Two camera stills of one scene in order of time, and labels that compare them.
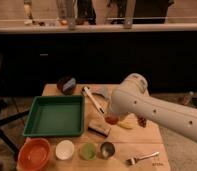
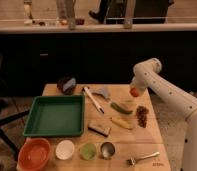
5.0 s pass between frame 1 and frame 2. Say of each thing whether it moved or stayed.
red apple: moved
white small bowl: stayed
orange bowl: stayed
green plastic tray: stayed
